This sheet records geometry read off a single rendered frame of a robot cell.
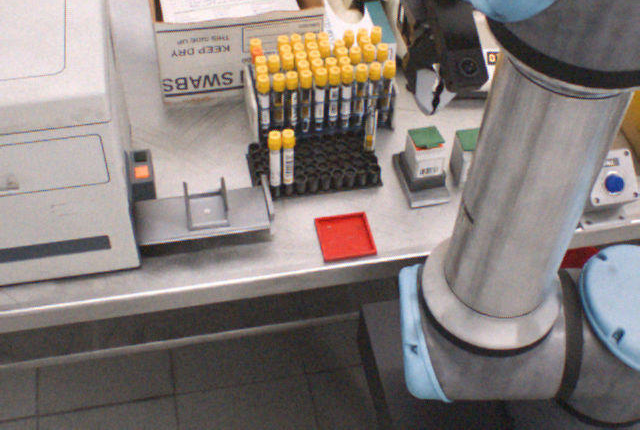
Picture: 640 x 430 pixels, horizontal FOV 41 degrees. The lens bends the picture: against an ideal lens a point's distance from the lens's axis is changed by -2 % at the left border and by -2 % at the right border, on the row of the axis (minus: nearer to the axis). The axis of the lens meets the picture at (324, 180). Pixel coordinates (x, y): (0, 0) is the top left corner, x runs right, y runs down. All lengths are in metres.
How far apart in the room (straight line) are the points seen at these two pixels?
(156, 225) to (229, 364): 0.98
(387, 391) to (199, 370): 1.14
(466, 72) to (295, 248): 0.32
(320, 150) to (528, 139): 0.69
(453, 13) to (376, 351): 0.38
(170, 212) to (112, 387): 0.98
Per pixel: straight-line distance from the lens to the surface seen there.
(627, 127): 1.34
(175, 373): 2.04
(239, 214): 1.10
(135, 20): 1.47
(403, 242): 1.13
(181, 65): 1.26
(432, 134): 1.15
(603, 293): 0.76
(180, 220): 1.10
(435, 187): 1.18
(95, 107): 0.91
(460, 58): 0.97
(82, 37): 0.96
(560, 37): 0.47
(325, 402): 1.99
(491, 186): 0.58
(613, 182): 1.17
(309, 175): 1.17
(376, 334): 0.96
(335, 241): 1.12
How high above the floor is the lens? 1.76
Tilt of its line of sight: 48 degrees down
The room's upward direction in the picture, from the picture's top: 3 degrees clockwise
